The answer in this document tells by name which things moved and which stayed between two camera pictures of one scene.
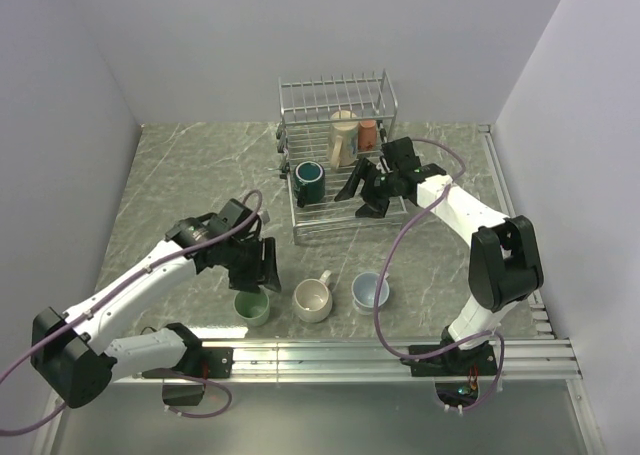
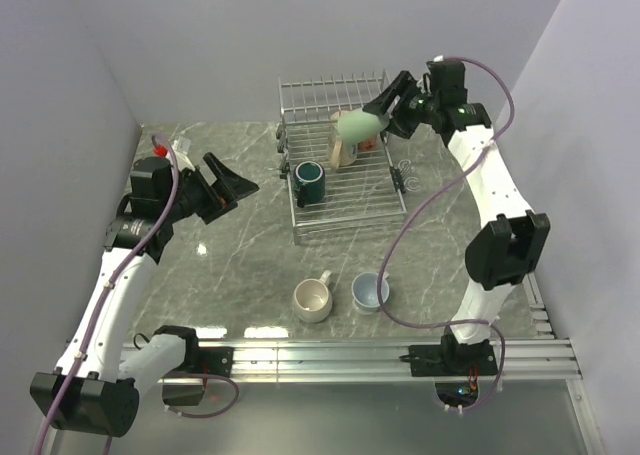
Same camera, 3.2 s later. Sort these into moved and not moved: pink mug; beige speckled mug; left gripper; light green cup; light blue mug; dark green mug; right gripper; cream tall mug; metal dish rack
Moved: right gripper; light green cup; left gripper
Not moved: light blue mug; pink mug; cream tall mug; beige speckled mug; metal dish rack; dark green mug
